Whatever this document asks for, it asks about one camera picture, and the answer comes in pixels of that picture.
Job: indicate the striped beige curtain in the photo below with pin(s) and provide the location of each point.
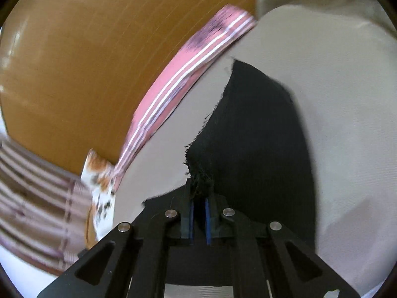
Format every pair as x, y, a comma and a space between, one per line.
31, 198

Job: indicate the wicker chair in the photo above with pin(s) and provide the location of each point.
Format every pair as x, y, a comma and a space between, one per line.
89, 229

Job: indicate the pink striped quilt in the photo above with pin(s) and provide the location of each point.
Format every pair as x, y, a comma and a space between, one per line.
173, 90

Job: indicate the grey bed mat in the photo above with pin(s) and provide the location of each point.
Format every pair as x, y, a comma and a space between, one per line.
341, 99

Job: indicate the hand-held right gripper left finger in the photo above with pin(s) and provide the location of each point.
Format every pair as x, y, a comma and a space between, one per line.
191, 220

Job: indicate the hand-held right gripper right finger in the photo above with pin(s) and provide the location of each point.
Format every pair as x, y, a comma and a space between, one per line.
208, 220

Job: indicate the wooden headboard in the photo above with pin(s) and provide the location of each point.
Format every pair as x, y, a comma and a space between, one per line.
93, 68

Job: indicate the floral pillow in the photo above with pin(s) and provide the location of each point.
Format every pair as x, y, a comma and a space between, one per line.
99, 192

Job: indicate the black pants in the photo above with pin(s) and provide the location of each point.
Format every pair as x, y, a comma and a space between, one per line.
254, 149

